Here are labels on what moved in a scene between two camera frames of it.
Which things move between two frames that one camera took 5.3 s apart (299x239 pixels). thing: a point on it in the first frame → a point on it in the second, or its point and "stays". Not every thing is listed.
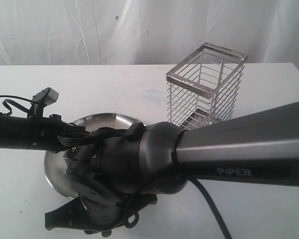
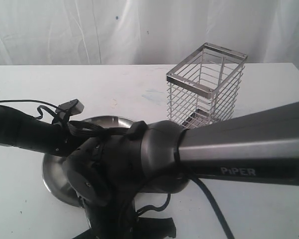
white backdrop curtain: x=79 y=32 stays
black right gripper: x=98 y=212 → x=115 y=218
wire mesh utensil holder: x=204 y=88 stays
